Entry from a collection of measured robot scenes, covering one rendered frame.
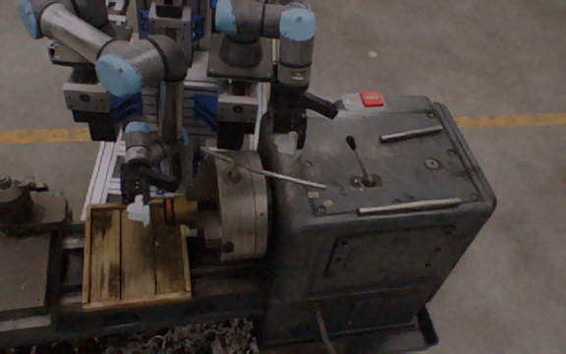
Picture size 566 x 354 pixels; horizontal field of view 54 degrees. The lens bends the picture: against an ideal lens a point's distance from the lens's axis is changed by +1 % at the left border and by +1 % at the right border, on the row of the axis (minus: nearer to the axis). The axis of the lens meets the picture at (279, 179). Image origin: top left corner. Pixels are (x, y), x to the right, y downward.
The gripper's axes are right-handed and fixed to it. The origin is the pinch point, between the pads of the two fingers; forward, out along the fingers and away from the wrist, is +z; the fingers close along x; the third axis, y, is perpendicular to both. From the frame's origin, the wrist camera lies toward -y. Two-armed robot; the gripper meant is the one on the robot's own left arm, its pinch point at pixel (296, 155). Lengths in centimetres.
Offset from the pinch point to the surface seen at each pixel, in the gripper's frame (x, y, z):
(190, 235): -26, 26, 43
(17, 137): -180, 110, 86
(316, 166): -7.6, -8.1, 8.4
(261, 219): -0.2, 8.0, 19.1
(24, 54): -250, 113, 64
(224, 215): -1.0, 17.8, 17.3
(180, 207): -11.9, 28.6, 21.6
